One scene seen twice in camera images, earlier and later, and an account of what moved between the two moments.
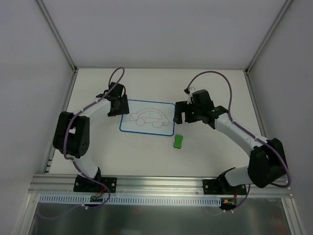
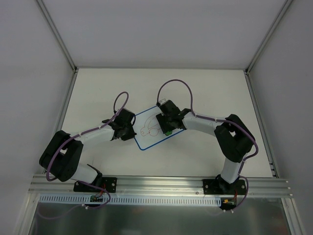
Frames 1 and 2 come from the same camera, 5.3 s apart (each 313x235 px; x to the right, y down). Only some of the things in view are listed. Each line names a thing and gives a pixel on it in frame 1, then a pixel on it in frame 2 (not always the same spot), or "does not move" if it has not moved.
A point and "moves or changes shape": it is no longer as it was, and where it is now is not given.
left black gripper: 121,107 → 127,133
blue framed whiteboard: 149,117 moves or changes shape
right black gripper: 187,112 → 167,125
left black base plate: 82,184 does not move
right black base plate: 221,186 does not move
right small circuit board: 227,202 does not move
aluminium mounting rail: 63,184 does not move
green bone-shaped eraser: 178,141 → 168,133
